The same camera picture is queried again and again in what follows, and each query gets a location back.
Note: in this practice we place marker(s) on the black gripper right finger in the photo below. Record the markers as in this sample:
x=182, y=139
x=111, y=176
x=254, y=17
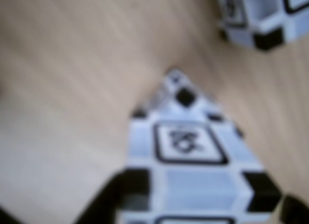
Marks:
x=295, y=210

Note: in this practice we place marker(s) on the white cube zigzag symbol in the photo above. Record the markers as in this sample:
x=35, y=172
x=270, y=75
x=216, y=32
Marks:
x=268, y=14

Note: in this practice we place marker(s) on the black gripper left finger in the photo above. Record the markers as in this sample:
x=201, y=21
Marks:
x=108, y=200

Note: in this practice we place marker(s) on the white cube crossed-loops symbol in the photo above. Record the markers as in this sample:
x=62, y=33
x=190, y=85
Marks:
x=193, y=185

